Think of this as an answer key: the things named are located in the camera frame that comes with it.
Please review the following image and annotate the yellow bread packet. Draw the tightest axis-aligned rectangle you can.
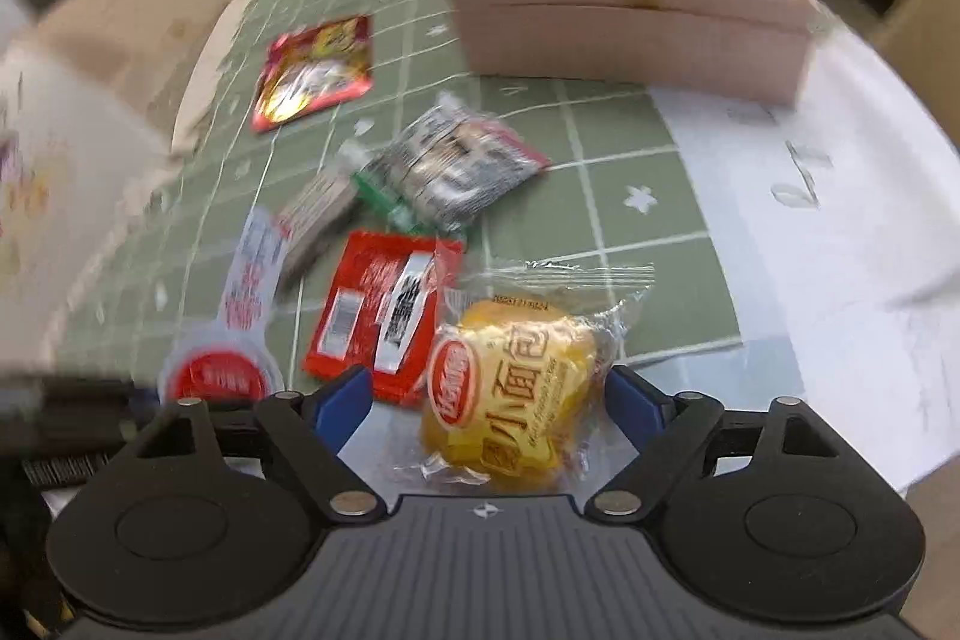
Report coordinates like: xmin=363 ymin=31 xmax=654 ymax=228
xmin=416 ymin=265 xmax=653 ymax=483

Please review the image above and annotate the white floral tablecloth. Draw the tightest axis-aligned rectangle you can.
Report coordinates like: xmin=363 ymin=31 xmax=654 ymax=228
xmin=645 ymin=2 xmax=960 ymax=506

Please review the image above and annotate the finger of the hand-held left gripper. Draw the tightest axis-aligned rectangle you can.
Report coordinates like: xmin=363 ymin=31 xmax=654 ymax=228
xmin=0 ymin=374 xmax=162 ymax=453

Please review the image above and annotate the large beige chair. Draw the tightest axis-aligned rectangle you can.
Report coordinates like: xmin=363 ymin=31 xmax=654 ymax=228
xmin=874 ymin=0 xmax=960 ymax=79

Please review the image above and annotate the red foil snack packet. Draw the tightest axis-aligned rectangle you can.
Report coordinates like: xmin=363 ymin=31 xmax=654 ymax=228
xmin=251 ymin=14 xmax=376 ymax=133

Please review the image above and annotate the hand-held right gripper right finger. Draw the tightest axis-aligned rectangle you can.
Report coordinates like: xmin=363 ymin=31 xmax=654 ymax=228
xmin=585 ymin=366 xmax=837 ymax=521

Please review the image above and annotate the black white snack packet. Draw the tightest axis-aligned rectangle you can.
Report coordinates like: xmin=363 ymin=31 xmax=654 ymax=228
xmin=360 ymin=92 xmax=552 ymax=232

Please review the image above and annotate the green checked tablecloth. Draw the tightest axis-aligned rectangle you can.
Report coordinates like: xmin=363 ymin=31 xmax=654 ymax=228
xmin=52 ymin=0 xmax=743 ymax=483

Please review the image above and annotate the red packet with white label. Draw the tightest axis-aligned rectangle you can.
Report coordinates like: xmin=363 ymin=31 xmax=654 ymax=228
xmin=302 ymin=227 xmax=466 ymax=410

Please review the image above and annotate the red lidded jelly cup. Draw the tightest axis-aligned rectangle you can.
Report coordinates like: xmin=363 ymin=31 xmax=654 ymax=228
xmin=157 ymin=205 xmax=290 ymax=401

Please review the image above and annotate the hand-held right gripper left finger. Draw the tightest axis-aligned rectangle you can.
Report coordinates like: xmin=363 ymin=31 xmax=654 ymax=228
xmin=139 ymin=364 xmax=383 ymax=521

